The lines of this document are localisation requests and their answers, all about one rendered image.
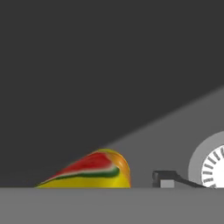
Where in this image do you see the yellow red green pear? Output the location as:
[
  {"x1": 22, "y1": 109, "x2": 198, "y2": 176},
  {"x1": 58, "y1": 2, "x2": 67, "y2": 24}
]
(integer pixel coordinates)
[{"x1": 34, "y1": 148, "x2": 132, "y2": 189}]

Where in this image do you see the grey sink basin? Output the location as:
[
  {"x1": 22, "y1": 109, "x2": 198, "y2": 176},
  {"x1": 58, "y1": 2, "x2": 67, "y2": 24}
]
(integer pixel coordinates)
[{"x1": 0, "y1": 0, "x2": 224, "y2": 189}]

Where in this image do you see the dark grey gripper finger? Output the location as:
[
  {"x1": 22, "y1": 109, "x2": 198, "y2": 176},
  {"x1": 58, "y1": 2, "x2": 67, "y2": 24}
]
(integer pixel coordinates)
[{"x1": 151, "y1": 170, "x2": 216, "y2": 189}]

